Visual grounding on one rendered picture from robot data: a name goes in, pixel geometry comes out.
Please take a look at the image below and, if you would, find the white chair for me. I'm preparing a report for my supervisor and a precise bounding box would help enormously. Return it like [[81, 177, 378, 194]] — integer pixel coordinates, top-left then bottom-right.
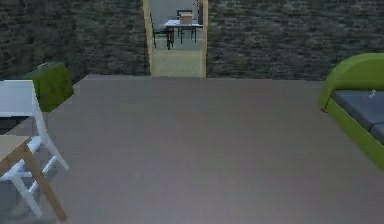
[[0, 79, 71, 218]]

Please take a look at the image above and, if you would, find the dark green chair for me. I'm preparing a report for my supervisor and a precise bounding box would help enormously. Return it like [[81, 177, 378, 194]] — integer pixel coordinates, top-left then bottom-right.
[[150, 13, 175, 49], [176, 9, 198, 45]]

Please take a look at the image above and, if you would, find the tan cardboard box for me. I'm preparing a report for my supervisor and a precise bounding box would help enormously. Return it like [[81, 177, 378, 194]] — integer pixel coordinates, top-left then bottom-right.
[[179, 13, 194, 25]]

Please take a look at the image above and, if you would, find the white table with dark legs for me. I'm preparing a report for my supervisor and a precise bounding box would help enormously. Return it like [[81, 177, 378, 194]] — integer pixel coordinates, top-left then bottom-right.
[[163, 19, 204, 51]]

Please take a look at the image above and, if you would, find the green cube ottoman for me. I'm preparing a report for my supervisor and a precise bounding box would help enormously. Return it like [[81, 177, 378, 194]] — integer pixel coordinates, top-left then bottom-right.
[[23, 61, 75, 113]]

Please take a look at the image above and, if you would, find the green sofa with grey cushions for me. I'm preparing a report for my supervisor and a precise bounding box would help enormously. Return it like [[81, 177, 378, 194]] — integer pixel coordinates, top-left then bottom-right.
[[318, 53, 384, 170]]

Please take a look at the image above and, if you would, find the light wooden table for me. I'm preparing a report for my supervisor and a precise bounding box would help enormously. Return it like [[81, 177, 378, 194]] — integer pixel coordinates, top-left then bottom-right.
[[0, 134, 68, 223]]

